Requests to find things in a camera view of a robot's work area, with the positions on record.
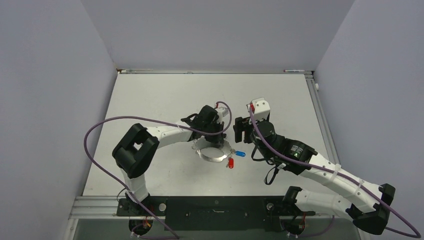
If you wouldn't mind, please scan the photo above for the blue-headed key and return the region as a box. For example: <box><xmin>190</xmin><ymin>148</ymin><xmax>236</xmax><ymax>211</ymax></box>
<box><xmin>234</xmin><ymin>151</ymin><xmax>246</xmax><ymax>157</ymax></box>

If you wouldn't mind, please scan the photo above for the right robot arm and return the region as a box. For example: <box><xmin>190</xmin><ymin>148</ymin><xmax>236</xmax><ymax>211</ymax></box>
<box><xmin>233</xmin><ymin>117</ymin><xmax>396</xmax><ymax>235</ymax></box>

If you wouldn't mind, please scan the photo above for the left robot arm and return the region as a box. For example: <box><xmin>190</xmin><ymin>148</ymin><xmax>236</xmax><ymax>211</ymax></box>
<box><xmin>112</xmin><ymin>105</ymin><xmax>232</xmax><ymax>216</ymax></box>

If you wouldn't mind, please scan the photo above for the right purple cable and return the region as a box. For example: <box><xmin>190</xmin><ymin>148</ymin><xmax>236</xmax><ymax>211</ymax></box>
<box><xmin>248</xmin><ymin>107</ymin><xmax>422</xmax><ymax>239</ymax></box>

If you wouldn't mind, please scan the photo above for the purple cable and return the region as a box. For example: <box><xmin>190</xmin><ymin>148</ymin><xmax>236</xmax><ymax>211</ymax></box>
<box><xmin>248</xmin><ymin>107</ymin><xmax>422</xmax><ymax>239</ymax></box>
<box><xmin>83</xmin><ymin>100</ymin><xmax>233</xmax><ymax>240</ymax></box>

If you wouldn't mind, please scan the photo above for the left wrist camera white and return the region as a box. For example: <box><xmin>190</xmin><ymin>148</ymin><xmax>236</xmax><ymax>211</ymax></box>
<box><xmin>215</xmin><ymin>107</ymin><xmax>229</xmax><ymax>123</ymax></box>

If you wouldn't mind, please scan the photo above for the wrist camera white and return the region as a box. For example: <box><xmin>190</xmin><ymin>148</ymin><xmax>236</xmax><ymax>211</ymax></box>
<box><xmin>246</xmin><ymin>97</ymin><xmax>271</xmax><ymax>121</ymax></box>
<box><xmin>215</xmin><ymin>107</ymin><xmax>229</xmax><ymax>123</ymax></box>

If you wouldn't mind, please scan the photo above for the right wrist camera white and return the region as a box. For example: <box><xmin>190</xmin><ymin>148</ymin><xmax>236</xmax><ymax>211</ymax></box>
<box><xmin>246</xmin><ymin>97</ymin><xmax>271</xmax><ymax>121</ymax></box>

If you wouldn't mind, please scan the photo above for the black thin cable right arm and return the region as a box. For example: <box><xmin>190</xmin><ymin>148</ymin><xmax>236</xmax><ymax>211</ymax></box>
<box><xmin>250</xmin><ymin>142</ymin><xmax>282</xmax><ymax>186</ymax></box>

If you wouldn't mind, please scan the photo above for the aluminium frame rail right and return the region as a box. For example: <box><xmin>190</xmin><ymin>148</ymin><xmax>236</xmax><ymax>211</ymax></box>
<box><xmin>304</xmin><ymin>74</ymin><xmax>340</xmax><ymax>164</ymax></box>

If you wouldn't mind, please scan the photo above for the aluminium frame rail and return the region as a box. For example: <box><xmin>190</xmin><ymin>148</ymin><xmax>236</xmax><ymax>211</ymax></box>
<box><xmin>304</xmin><ymin>74</ymin><xmax>340</xmax><ymax>164</ymax></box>
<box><xmin>116</xmin><ymin>68</ymin><xmax>314</xmax><ymax>75</ymax></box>

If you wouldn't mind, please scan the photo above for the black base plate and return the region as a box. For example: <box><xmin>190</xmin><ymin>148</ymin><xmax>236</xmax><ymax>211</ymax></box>
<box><xmin>116</xmin><ymin>196</ymin><xmax>315</xmax><ymax>232</ymax></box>

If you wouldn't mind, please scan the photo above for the aluminium frame rail back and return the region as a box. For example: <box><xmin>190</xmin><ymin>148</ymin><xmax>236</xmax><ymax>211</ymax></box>
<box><xmin>116</xmin><ymin>68</ymin><xmax>314</xmax><ymax>75</ymax></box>

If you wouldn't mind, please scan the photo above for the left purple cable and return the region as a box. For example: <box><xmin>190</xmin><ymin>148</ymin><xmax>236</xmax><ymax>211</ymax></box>
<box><xmin>83</xmin><ymin>100</ymin><xmax>233</xmax><ymax>240</ymax></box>

